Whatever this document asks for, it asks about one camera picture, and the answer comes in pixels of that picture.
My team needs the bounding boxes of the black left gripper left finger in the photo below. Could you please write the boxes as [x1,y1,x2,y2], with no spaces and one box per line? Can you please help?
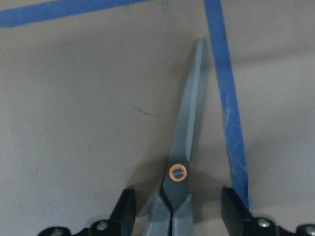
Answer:
[36,188,136,236]

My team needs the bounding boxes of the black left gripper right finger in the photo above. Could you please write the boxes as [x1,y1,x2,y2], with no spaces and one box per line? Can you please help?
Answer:
[221,187,315,236]

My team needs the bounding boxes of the orange grey handled scissors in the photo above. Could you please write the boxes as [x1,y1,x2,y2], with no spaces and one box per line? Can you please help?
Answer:
[141,37,207,236]

